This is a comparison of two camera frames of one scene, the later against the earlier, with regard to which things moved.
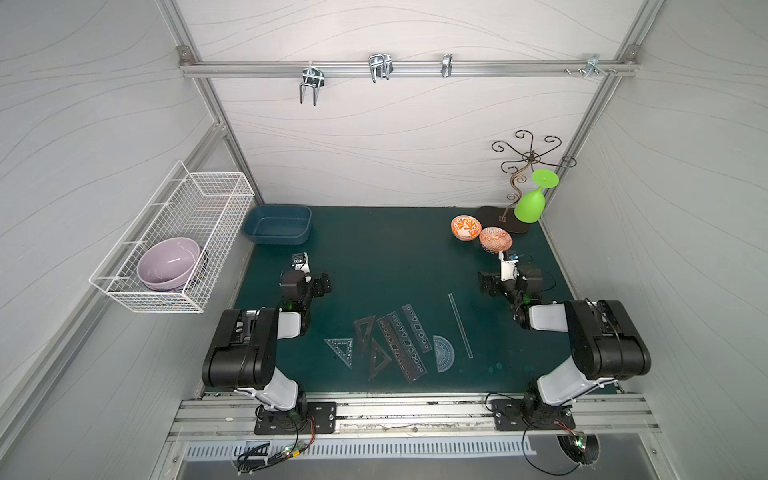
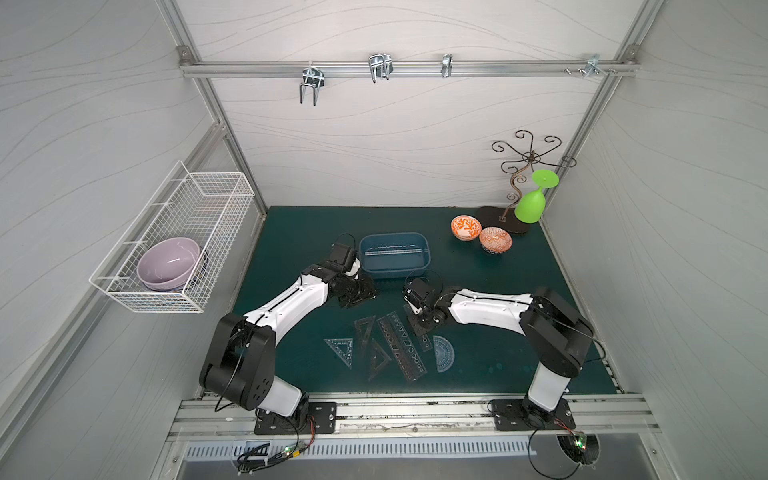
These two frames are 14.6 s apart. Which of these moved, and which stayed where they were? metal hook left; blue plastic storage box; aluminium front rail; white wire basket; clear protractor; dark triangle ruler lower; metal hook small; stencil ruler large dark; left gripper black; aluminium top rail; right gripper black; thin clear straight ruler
Moved: right gripper black; blue plastic storage box; left gripper black; thin clear straight ruler
Stayed: clear protractor; aluminium top rail; metal hook small; dark triangle ruler lower; white wire basket; aluminium front rail; stencil ruler large dark; metal hook left
